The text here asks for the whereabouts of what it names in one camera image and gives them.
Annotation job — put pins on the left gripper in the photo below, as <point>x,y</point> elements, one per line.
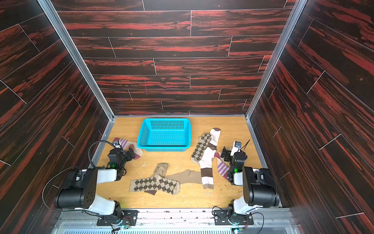
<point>127,154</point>

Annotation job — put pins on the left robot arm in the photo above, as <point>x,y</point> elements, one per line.
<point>78,191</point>

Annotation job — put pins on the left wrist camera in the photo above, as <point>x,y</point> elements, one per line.
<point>116,144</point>

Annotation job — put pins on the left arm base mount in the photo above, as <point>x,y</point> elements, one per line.
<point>124,218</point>

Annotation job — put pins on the argyle sock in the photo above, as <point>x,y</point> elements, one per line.
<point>155,183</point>
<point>200,148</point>

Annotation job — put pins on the purple striped sock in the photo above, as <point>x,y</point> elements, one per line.
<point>221,166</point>
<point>126,145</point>

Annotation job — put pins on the purple striped sock left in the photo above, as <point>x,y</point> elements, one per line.
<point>126,145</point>

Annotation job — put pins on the tan ribbed sock front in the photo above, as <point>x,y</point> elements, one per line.
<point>187,176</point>

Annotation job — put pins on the white brown striped sock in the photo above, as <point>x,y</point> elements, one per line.
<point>207,158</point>

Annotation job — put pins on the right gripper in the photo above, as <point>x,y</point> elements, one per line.
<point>226,156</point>

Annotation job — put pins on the purple striped sock right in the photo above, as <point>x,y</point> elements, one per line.
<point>221,166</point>

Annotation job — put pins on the metal front rail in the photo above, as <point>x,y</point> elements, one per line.
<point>181,221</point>

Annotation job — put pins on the turquoise plastic basket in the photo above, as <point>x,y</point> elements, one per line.
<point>165,135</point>

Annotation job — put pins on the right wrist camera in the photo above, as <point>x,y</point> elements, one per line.
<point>236,147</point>

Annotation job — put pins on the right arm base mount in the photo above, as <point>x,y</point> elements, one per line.
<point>228,217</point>

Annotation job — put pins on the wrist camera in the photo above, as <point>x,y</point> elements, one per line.
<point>236,147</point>
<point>116,144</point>

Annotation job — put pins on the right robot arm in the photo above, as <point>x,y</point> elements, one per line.
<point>259,187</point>

